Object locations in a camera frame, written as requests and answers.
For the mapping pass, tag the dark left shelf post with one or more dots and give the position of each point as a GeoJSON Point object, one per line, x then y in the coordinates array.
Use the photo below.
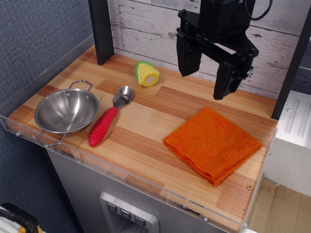
{"type": "Point", "coordinates": [101, 26]}

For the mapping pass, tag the toy corn cob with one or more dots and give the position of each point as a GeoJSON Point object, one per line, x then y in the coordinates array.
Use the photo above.
{"type": "Point", "coordinates": [146, 74]}

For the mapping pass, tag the silver dispenser button panel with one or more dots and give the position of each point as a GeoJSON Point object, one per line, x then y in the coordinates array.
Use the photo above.
{"type": "Point", "coordinates": [124, 217]}

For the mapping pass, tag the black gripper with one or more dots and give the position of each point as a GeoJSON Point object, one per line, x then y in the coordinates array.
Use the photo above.
{"type": "Point", "coordinates": [219, 32]}

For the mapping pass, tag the dark right shelf post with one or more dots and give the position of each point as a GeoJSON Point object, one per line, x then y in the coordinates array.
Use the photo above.
{"type": "Point", "coordinates": [293, 67]}

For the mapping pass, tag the grey toy fridge cabinet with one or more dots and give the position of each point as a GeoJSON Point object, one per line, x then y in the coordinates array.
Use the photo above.
{"type": "Point", "coordinates": [83, 187]}

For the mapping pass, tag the clear acrylic table guard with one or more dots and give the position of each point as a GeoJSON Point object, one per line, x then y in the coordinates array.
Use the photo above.
{"type": "Point", "coordinates": [27, 176]}

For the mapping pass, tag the white cabinet at right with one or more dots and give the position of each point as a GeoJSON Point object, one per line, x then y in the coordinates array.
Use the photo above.
{"type": "Point", "coordinates": [288, 162]}

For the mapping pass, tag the steel bowl with handles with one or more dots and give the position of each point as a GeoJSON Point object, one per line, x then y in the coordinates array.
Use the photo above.
{"type": "Point", "coordinates": [66, 111]}

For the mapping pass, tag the red handled metal spoon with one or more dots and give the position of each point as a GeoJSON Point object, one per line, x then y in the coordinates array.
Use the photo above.
{"type": "Point", "coordinates": [121, 99]}

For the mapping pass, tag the orange cloth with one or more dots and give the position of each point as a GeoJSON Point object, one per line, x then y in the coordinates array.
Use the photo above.
{"type": "Point", "coordinates": [212, 145]}

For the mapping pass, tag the dark shelf post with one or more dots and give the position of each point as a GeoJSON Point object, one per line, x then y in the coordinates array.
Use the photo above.
{"type": "Point", "coordinates": [293, 67]}
{"type": "Point", "coordinates": [101, 26]}

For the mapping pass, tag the black and yellow object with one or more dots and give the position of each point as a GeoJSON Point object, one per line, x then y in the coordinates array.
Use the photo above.
{"type": "Point", "coordinates": [15, 220]}

